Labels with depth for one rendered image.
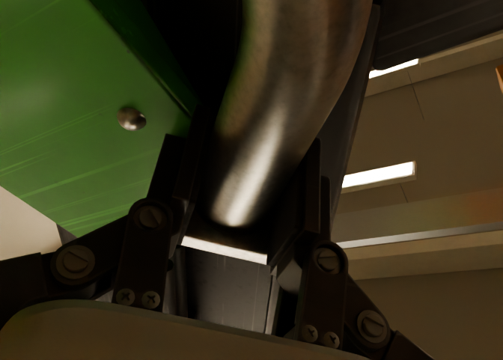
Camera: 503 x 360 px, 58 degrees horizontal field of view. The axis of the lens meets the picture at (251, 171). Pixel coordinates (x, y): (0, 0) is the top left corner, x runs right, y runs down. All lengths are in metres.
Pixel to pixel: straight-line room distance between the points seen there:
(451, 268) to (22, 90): 4.50
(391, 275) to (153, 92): 4.61
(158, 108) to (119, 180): 0.05
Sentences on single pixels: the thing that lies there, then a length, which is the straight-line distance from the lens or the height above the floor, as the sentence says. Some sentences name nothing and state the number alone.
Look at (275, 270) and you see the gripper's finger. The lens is 0.16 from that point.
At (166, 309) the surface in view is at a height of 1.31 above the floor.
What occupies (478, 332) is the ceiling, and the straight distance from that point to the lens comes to 4.23.
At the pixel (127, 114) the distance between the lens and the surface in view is 0.17.
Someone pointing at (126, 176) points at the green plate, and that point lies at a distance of 0.21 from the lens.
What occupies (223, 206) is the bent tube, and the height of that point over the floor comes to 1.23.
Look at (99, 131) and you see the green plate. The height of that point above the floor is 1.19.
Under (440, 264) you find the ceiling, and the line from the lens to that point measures 4.57.
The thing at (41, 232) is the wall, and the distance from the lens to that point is 6.89.
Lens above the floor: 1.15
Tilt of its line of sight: 27 degrees up
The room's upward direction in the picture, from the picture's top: 150 degrees clockwise
